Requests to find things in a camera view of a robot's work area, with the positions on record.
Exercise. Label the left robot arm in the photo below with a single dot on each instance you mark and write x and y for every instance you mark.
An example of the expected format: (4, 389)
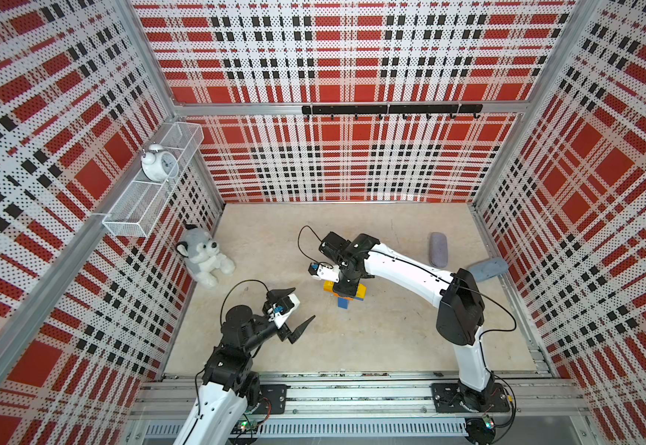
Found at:
(227, 389)

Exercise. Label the blue grey oval case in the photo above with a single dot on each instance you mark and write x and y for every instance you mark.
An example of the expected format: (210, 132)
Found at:
(488, 269)

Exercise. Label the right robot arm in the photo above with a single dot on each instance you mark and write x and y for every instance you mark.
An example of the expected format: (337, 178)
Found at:
(455, 296)

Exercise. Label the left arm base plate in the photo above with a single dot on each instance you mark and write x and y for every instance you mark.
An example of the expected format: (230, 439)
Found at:
(270, 397)

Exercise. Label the grey husky plush toy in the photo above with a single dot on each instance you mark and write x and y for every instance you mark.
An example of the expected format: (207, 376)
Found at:
(203, 256)

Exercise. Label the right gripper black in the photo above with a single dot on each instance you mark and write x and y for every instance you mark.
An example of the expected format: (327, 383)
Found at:
(342, 290)

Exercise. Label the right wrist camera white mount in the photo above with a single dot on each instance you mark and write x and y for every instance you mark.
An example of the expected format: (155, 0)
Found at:
(324, 271)

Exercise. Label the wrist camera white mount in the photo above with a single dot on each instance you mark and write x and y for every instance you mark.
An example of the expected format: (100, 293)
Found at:
(324, 271)
(283, 309)

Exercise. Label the white alarm clock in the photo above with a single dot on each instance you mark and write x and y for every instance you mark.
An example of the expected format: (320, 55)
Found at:
(158, 164)

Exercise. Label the white wire mesh shelf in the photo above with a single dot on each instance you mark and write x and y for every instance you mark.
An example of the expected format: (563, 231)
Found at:
(140, 206)

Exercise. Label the aluminium front rail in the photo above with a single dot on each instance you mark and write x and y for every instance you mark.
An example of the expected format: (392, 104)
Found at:
(374, 395)

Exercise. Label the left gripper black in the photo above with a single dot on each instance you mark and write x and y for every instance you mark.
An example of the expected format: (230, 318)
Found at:
(284, 332)

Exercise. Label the purple grey oval case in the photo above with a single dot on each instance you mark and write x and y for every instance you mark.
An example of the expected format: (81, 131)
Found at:
(438, 250)

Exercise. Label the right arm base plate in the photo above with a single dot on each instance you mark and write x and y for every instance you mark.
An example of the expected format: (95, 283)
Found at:
(456, 398)

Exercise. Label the black hook rail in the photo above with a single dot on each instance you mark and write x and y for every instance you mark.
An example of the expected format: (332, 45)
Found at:
(444, 109)

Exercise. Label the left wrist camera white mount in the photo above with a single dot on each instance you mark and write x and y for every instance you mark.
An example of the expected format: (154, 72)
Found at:
(283, 309)

